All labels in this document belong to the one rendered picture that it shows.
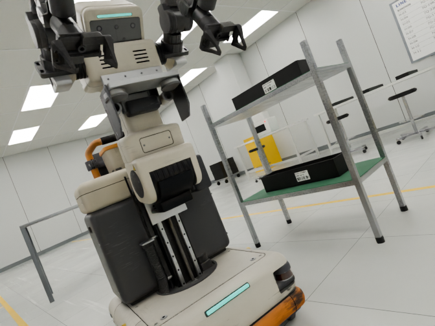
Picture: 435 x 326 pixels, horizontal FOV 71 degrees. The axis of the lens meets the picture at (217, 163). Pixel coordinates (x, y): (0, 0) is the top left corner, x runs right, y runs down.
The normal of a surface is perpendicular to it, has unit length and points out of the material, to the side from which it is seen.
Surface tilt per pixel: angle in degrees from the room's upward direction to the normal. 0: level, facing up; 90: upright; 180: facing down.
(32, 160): 90
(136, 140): 98
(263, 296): 90
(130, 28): 133
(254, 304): 90
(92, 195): 90
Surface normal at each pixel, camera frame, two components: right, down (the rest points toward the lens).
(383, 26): -0.69, 0.29
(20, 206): 0.62, -0.23
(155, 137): 0.53, -0.04
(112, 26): 0.60, 0.50
